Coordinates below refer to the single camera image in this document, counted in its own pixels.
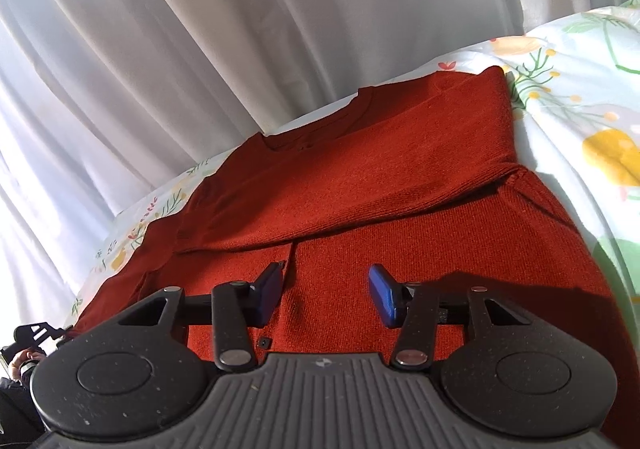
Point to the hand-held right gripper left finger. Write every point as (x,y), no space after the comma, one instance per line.
(267,293)

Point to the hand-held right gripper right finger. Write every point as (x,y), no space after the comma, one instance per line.
(382,296)

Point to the red knit sweater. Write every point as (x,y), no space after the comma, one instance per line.
(380,179)

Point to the white curtain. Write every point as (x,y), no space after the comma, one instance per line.
(200,29)

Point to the person's left hand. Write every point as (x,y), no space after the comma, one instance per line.
(24,364)

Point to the floral bed sheet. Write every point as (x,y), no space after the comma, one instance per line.
(575,79)

